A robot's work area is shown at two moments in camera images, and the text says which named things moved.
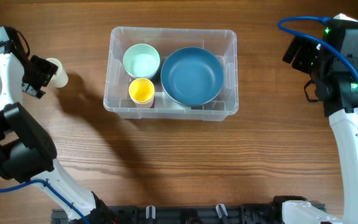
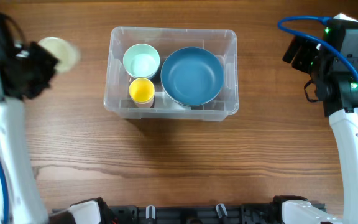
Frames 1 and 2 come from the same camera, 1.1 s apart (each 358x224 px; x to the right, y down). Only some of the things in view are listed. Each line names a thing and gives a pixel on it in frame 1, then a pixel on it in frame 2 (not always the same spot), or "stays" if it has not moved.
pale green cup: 60,79 → 67,54
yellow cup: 141,90 stays
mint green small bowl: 141,60 stays
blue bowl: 192,76 stays
